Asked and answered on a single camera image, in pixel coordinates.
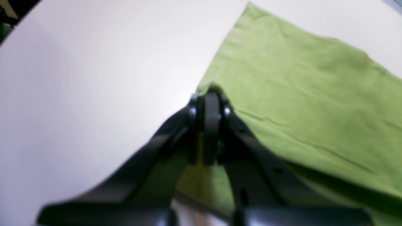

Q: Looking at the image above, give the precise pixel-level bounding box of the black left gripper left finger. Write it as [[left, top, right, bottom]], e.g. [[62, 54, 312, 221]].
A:
[[36, 94, 200, 226]]

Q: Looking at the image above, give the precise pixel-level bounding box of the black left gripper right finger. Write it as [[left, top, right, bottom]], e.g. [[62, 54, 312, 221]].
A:
[[204, 90, 373, 226]]

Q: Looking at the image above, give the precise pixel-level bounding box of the green T-shirt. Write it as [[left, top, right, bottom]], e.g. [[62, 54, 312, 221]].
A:
[[197, 3, 401, 226]]

